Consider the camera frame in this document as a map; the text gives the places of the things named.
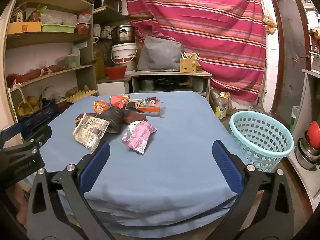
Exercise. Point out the red striped cloth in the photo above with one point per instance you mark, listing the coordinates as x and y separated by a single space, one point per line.
212 30

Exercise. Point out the dark brown wrapper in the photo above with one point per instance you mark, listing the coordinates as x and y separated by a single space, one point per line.
135 117

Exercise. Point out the white pot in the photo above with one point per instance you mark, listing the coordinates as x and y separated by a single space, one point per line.
198 85

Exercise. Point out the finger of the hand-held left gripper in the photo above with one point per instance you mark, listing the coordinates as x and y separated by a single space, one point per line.
41 135
7 134

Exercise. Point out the brown framed door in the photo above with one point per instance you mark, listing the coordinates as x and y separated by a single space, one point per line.
291 55

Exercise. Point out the teal plastic basket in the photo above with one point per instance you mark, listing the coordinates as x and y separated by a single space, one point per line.
262 140

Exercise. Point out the wooden shelf unit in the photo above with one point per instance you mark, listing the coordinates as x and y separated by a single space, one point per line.
50 40

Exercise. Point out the black crumpled wrapper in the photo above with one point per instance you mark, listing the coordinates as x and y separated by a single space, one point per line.
113 118

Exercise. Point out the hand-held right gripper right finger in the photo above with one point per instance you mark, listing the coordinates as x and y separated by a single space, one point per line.
226 165

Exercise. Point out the small red basket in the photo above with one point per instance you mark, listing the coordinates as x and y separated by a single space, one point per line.
83 28

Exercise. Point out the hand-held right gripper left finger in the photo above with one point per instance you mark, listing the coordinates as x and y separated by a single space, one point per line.
96 166

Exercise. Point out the red lid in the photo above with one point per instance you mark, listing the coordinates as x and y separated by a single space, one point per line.
313 135

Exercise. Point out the white cabinet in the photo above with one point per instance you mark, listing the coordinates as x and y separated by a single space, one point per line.
112 86

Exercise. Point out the small oil bottle yellow cap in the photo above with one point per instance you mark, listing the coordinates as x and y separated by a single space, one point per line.
221 107

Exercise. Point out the pink snack packet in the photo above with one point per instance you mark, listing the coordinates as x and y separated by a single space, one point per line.
138 136

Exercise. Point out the red mesh bag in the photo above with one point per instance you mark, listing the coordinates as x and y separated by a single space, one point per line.
27 73

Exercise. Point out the orange cartoon girl packet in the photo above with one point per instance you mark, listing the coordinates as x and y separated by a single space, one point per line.
150 105

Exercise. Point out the yellow bag of potatoes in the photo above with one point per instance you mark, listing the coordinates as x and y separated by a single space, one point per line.
28 105

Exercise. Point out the black pot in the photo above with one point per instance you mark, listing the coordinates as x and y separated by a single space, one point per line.
165 84

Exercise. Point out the orange snack wrapper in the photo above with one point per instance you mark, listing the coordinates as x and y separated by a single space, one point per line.
100 105

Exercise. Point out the reddish brown wrapper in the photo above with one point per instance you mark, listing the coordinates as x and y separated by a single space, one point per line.
79 118

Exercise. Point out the small steel pot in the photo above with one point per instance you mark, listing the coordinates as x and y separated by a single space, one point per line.
146 85

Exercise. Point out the crumpled brown paper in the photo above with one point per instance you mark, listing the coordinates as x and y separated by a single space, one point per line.
135 104

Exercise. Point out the red plastic wrapper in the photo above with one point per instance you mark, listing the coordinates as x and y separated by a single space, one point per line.
119 101

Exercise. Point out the steel stock pot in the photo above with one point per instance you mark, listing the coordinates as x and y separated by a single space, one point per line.
123 34

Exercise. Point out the yellow egg tray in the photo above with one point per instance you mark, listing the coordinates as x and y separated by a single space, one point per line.
82 95

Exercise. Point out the beige printed packet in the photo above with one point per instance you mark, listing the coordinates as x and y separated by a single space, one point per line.
90 131

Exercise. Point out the low wooden cabinet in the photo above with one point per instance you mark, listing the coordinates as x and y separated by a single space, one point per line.
172 74

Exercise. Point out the green plastic tray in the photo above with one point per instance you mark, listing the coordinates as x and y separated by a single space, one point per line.
58 28

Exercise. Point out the yellow box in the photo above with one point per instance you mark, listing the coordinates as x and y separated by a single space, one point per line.
23 27

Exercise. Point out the grey bag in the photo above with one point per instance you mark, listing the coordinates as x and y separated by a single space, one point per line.
160 55

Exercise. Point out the yellow chopstick holder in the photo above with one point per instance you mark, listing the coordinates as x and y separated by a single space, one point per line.
188 65

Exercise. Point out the white plastic bucket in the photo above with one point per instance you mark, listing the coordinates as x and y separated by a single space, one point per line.
124 53

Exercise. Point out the blue plastic crate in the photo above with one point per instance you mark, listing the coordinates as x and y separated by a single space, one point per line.
37 117

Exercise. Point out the stacked steel bowls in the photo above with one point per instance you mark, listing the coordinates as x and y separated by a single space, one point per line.
306 155

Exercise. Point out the large cooking oil bottle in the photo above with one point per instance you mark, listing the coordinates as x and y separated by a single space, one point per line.
98 62

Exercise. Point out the red plastic basin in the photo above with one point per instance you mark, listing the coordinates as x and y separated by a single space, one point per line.
115 72

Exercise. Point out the blue tablecloth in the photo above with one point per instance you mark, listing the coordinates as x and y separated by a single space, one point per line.
162 175

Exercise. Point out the toaster oven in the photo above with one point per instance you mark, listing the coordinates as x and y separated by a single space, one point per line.
111 0

